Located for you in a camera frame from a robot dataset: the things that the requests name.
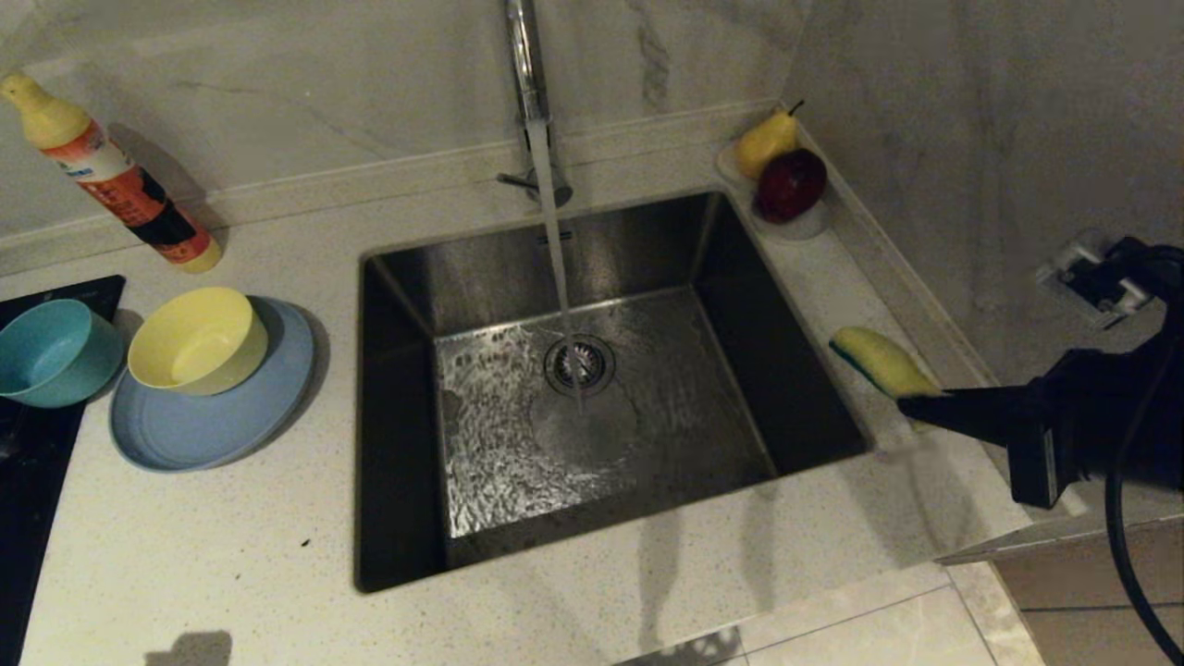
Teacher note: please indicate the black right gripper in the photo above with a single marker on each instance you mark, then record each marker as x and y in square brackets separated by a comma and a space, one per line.
[1091, 416]

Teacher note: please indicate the yellow sponge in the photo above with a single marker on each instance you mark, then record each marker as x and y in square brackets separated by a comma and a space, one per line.
[883, 363]

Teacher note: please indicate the chrome faucet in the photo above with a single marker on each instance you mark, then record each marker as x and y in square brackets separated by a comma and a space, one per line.
[525, 65]

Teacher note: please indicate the orange-label dish soap bottle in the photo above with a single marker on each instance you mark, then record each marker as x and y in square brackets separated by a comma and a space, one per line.
[129, 194]

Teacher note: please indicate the teal plastic bowl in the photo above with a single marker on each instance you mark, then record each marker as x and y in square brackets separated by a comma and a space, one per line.
[51, 356]

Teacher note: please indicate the stainless steel sink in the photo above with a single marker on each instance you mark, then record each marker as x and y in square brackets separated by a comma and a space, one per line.
[795, 388]

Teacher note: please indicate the metal sink drain strainer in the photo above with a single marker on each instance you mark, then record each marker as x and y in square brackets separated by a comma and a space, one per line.
[592, 365]

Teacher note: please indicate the white fruit dish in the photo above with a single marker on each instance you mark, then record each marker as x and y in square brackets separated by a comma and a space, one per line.
[795, 232]

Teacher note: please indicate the dark red apple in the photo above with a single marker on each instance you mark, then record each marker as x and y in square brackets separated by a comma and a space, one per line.
[790, 185]

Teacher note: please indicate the yellow pear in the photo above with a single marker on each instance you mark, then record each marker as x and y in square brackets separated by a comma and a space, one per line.
[763, 146]

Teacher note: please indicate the light blue plate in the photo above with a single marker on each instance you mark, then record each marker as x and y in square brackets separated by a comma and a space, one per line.
[213, 433]

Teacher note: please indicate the yellow plastic bowl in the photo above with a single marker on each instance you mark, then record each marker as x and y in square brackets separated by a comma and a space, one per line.
[194, 342]

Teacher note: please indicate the black induction cooktop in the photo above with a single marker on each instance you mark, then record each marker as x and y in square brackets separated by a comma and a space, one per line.
[28, 481]

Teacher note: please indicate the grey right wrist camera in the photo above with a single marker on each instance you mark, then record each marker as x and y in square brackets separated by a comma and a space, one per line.
[1082, 273]

